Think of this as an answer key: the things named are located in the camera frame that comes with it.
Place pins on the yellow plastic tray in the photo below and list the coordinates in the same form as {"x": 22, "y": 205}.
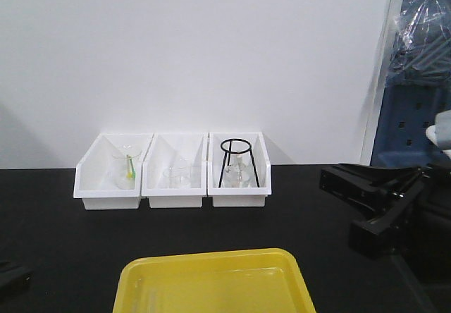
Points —
{"x": 261, "y": 280}

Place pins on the white right storage bin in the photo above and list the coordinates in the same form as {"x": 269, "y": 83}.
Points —
{"x": 238, "y": 197}

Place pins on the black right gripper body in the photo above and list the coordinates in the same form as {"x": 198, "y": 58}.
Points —
{"x": 421, "y": 228}

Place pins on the clear glass beakers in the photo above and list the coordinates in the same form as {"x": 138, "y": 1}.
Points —
{"x": 182, "y": 173}

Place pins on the grey pegboard drying rack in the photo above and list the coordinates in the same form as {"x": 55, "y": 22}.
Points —
{"x": 405, "y": 113}

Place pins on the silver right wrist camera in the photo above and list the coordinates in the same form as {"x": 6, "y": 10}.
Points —
{"x": 439, "y": 133}

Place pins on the clear plastic bag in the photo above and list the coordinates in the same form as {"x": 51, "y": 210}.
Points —
{"x": 421, "y": 51}

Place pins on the black wire tripod stand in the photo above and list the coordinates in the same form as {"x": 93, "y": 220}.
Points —
{"x": 238, "y": 164}

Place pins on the white left storage bin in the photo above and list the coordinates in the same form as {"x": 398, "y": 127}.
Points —
{"x": 94, "y": 183}

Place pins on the white storage bin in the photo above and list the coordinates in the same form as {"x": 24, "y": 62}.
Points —
{"x": 238, "y": 197}
{"x": 164, "y": 148}
{"x": 94, "y": 183}

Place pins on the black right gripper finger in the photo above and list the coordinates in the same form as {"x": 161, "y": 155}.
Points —
{"x": 386, "y": 232}
{"x": 368, "y": 187}

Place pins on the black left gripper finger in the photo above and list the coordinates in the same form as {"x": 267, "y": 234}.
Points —
{"x": 14, "y": 277}

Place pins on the white middle storage bin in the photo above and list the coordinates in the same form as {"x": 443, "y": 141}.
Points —
{"x": 164, "y": 148}

